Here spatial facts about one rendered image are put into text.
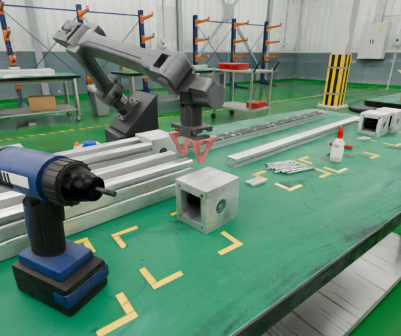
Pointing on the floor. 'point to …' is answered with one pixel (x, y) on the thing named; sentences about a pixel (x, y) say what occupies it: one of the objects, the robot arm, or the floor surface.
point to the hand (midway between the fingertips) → (191, 157)
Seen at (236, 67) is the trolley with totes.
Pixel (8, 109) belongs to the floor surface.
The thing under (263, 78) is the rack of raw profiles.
